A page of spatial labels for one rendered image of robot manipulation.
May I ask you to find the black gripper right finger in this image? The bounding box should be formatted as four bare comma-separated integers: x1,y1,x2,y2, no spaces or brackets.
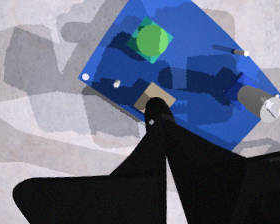
163,120,280,224

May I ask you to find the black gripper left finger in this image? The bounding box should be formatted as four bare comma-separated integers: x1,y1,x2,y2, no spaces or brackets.
12,121,168,224

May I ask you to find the blue circuit board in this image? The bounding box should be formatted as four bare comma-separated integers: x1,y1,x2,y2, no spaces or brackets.
77,0,280,152

